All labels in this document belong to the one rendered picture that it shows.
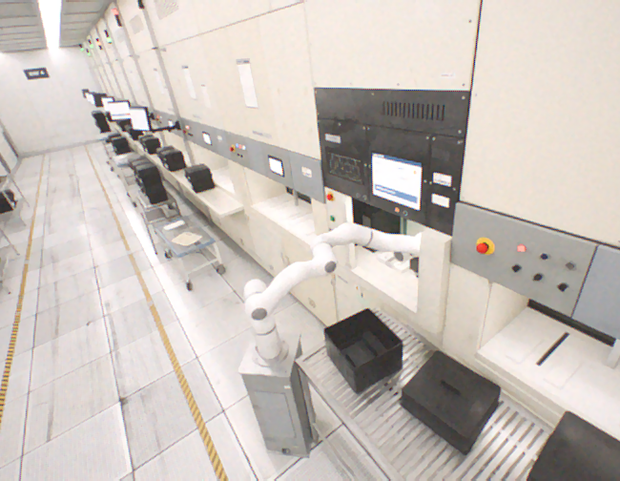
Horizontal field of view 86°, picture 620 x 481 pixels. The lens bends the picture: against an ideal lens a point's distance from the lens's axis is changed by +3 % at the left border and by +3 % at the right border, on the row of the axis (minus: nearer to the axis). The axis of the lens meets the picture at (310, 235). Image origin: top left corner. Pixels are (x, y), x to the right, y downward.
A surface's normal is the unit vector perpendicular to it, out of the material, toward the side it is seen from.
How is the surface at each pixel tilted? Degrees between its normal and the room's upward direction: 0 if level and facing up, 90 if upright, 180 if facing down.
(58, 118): 90
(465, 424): 0
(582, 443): 0
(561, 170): 90
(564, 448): 0
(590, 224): 90
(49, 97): 90
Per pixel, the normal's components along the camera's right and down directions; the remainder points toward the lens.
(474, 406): -0.12, -0.86
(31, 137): 0.57, 0.35
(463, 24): -0.79, 0.37
